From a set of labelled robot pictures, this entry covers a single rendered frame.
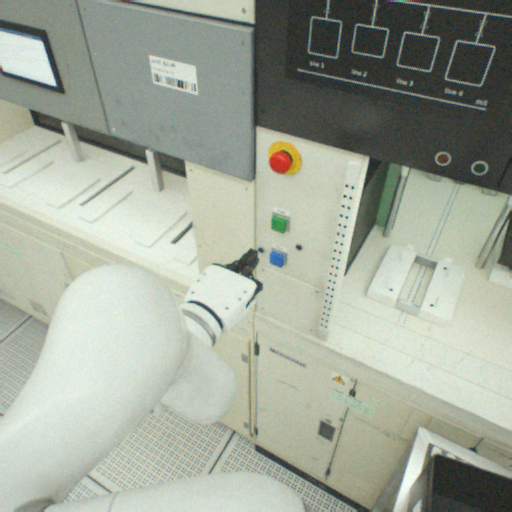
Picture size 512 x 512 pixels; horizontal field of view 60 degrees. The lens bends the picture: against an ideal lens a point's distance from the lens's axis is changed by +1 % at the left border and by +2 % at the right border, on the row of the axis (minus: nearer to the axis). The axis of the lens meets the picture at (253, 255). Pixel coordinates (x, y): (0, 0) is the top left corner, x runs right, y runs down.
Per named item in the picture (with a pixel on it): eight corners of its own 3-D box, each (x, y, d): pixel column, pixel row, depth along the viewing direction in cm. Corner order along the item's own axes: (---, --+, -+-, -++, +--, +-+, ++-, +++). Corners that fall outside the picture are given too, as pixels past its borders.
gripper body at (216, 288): (176, 324, 76) (212, 282, 83) (226, 349, 72) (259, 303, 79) (170, 296, 71) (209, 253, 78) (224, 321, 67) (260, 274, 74)
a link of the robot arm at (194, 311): (171, 335, 75) (181, 323, 77) (214, 358, 72) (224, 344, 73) (164, 304, 69) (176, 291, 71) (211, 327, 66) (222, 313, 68)
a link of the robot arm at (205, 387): (268, 370, 41) (245, 381, 70) (133, 274, 43) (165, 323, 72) (211, 459, 39) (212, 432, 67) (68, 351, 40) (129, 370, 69)
